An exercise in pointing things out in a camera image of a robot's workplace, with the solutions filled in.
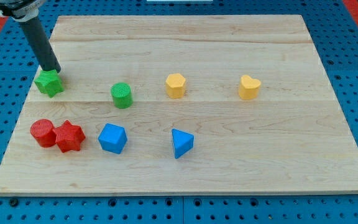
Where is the green circle block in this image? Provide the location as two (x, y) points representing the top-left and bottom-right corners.
(111, 82), (133, 109)

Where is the yellow heart block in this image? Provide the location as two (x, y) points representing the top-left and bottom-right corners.
(238, 75), (262, 100)

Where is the red star block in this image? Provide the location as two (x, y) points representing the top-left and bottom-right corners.
(53, 120), (86, 153)

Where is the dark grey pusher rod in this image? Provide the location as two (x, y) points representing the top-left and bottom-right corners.
(19, 16), (61, 72)

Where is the wooden board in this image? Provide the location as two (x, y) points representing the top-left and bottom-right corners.
(0, 14), (358, 197)

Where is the green star block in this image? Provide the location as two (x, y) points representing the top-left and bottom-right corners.
(34, 70), (64, 98)

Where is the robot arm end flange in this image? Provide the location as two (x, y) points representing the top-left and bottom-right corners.
(0, 0), (46, 22)

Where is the red circle block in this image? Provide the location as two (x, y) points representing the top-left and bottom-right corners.
(30, 119), (56, 147)

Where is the blue triangle block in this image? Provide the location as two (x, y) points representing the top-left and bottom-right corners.
(172, 129), (195, 159)

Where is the blue cube block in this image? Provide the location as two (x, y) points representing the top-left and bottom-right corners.
(98, 123), (127, 154)

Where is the yellow hexagon block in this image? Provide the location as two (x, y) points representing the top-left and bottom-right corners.
(165, 73), (186, 98)

